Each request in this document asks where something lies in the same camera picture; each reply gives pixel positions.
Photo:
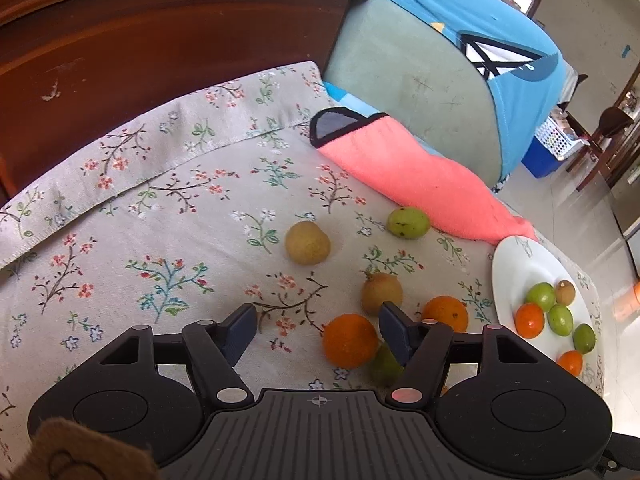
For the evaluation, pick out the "green jujube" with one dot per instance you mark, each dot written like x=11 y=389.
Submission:
x=584 y=338
x=382 y=367
x=560 y=319
x=542 y=296
x=408 y=222

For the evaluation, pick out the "orange mandarin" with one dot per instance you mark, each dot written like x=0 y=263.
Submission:
x=446 y=311
x=350 y=341
x=529 y=320
x=570 y=362

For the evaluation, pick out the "floral tablecloth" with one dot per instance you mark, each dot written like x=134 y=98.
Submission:
x=150 y=210

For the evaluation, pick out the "green sofa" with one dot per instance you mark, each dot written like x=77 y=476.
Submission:
x=410 y=75

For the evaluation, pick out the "dark wooden headboard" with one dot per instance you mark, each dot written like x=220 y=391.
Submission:
x=150 y=50

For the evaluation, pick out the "wooden chair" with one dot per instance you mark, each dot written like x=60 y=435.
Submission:
x=610 y=130

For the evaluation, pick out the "blue printed cloth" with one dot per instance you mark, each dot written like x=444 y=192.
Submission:
x=500 y=20

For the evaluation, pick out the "white plate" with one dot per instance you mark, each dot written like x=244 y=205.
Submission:
x=515 y=275

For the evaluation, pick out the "blue plastic bin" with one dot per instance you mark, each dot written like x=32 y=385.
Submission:
x=540 y=160

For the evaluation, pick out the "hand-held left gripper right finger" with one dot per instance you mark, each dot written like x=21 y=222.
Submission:
x=395 y=332

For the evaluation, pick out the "brown fuzzy cloth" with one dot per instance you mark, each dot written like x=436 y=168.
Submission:
x=50 y=452

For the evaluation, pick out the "brown longan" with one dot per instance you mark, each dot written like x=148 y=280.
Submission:
x=380 y=290
x=564 y=292
x=307 y=243

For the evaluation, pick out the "blue checked sheet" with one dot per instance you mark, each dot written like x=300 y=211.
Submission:
x=350 y=102

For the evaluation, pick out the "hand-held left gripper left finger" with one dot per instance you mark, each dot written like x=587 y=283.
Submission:
x=240 y=332

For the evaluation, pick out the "white plastic basket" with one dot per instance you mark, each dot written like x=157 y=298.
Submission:
x=557 y=137

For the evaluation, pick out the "pink towel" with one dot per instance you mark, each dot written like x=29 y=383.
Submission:
x=410 y=170

